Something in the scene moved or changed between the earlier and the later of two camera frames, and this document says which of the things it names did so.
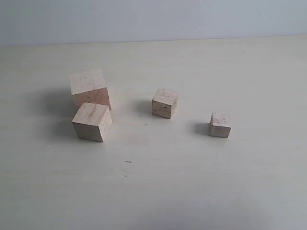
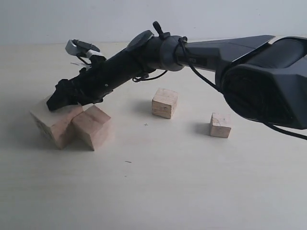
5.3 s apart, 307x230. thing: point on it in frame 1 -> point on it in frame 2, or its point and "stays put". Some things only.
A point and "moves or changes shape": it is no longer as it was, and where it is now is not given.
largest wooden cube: x=88 y=86 moves or changes shape
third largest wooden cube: x=163 y=103 stays put
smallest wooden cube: x=220 y=125 stays put
